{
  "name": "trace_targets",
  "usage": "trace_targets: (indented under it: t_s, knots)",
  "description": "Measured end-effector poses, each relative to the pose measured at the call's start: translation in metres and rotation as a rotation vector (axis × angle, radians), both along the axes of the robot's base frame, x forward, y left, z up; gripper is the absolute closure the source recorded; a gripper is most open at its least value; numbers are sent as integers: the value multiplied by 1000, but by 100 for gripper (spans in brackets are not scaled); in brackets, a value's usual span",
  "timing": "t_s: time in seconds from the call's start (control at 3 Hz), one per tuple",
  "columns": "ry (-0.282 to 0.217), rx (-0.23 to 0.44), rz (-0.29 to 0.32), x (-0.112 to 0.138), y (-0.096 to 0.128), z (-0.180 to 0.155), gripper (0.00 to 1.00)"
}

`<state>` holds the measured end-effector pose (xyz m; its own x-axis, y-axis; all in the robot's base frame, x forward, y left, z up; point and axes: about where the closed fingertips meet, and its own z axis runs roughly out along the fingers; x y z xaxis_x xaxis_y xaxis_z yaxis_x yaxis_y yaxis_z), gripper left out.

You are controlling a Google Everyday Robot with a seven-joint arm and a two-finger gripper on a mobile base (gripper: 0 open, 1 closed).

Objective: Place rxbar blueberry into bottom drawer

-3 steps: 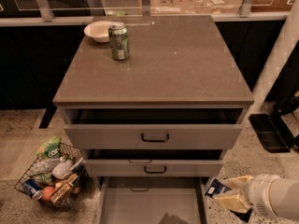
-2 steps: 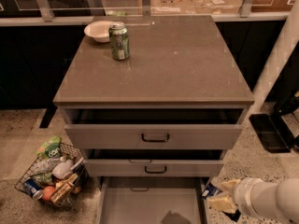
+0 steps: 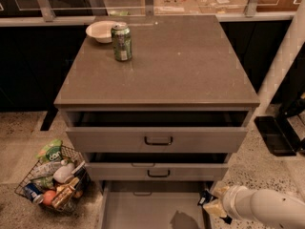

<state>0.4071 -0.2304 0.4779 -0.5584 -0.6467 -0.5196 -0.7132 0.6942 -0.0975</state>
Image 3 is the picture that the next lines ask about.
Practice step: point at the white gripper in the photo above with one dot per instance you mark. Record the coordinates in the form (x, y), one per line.
(231, 198)

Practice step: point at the blue rxbar blueberry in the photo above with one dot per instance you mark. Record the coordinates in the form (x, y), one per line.
(205, 197)

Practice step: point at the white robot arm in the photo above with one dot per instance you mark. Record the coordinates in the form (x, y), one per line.
(266, 206)

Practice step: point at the black robot base tray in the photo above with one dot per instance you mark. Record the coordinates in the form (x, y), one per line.
(279, 136)

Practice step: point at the grey bottom drawer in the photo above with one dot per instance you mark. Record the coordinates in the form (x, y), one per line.
(152, 205)

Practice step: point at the grey drawer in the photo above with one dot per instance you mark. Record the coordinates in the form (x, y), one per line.
(168, 167)
(158, 132)
(152, 205)

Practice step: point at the grey drawer cabinet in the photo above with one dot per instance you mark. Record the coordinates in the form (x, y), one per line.
(179, 63)

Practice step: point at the grey middle drawer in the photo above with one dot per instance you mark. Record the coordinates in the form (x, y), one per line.
(168, 167)

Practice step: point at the grey top drawer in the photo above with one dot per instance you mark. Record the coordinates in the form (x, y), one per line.
(158, 132)

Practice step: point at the brown snack box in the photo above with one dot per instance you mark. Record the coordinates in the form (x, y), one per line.
(62, 198)

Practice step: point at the white plastic bottle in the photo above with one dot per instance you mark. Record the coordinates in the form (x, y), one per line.
(64, 173)

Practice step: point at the green chip bag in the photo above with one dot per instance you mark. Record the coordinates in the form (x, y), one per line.
(51, 151)

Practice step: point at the clear water bottle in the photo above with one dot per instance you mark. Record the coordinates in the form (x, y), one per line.
(48, 169)

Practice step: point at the blue soda can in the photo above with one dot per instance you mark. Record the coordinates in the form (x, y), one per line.
(33, 193)

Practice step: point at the green soda can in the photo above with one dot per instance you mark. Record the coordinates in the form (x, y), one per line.
(121, 41)

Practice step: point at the white bowl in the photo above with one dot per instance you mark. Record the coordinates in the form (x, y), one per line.
(100, 31)

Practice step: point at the wire basket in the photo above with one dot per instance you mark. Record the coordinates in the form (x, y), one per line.
(56, 185)

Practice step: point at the metal railing frame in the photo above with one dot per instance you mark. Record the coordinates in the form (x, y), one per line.
(16, 13)

